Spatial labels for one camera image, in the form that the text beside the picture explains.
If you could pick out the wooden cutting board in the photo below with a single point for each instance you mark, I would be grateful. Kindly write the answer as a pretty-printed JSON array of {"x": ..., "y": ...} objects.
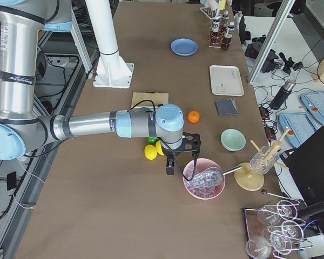
[{"x": 145, "y": 99}]

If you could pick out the teach pendant lower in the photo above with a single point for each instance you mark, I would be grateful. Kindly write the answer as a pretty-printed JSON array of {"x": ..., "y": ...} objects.
[{"x": 301, "y": 127}]

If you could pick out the yellow lemon near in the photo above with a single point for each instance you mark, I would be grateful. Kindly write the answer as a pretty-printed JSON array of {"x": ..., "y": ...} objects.
[{"x": 150, "y": 152}]

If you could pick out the aluminium frame post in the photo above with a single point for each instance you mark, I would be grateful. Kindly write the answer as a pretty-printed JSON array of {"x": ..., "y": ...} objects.
[{"x": 270, "y": 39}]

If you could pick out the blue round plate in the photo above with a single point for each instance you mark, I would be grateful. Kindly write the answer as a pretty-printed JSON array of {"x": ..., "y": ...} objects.
[{"x": 184, "y": 47}]

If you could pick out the steel ice scoop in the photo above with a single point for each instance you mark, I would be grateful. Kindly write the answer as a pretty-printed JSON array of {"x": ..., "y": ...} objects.
[{"x": 211, "y": 177}]

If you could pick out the copper wire bottle rack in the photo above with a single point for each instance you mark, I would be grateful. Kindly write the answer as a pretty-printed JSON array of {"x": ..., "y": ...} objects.
[{"x": 222, "y": 35}]

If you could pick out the tea bottle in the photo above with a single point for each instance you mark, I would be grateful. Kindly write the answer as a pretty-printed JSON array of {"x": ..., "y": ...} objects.
[
  {"x": 215, "y": 34},
  {"x": 225, "y": 20},
  {"x": 228, "y": 36}
]

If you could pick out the grey folded cloth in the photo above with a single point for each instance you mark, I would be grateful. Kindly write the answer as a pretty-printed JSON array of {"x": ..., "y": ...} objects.
[{"x": 226, "y": 107}]

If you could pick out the tea bottle left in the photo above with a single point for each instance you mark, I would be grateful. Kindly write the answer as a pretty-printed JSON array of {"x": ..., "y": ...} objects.
[{"x": 215, "y": 34}]

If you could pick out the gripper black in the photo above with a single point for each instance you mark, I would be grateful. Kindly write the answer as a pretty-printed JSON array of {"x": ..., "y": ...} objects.
[{"x": 170, "y": 154}]

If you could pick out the wooden glass stand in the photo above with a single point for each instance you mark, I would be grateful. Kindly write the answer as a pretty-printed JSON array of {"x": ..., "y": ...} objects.
[{"x": 250, "y": 180}]

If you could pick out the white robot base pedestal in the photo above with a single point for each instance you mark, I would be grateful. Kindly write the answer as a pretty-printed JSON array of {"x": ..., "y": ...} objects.
[{"x": 112, "y": 70}]

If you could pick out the tea bottle middle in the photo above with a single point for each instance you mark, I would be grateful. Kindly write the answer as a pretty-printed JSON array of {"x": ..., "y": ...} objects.
[{"x": 228, "y": 36}]

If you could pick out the orange mandarin fruit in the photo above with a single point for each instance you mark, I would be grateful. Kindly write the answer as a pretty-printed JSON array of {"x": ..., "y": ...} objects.
[{"x": 193, "y": 117}]

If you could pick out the clear textured glass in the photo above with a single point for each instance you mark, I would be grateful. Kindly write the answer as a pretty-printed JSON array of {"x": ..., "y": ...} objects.
[{"x": 264, "y": 160}]

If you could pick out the cream rabbit tray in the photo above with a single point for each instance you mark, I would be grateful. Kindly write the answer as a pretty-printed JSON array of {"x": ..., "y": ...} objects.
[{"x": 226, "y": 81}]

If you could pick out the green bowl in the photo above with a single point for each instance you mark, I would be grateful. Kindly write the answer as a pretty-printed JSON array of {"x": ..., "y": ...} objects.
[{"x": 233, "y": 140}]

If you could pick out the black thermos bottle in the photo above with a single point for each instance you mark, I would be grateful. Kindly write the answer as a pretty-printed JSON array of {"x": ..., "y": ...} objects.
[{"x": 282, "y": 94}]

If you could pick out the yellow lemon far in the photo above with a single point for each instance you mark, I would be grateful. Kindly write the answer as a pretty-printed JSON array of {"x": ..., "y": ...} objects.
[{"x": 158, "y": 147}]

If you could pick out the teach pendant upper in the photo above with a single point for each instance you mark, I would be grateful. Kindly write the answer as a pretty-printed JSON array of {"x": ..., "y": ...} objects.
[{"x": 314, "y": 103}]

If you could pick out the yellow lemon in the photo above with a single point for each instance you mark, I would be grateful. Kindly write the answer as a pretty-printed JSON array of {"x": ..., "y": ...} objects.
[
  {"x": 158, "y": 147},
  {"x": 150, "y": 152}
]

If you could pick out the teach pendant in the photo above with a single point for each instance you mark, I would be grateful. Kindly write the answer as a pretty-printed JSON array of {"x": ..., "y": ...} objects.
[
  {"x": 314, "y": 103},
  {"x": 301, "y": 127}
]

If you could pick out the tea bottle right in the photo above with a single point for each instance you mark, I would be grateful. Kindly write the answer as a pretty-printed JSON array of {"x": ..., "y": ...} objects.
[{"x": 225, "y": 20}]

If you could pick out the green lime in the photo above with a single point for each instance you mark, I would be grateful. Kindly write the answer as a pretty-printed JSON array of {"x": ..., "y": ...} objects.
[{"x": 152, "y": 140}]

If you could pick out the wine glass rack tray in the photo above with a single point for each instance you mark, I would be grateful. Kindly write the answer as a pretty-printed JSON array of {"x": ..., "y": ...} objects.
[{"x": 275, "y": 230}]

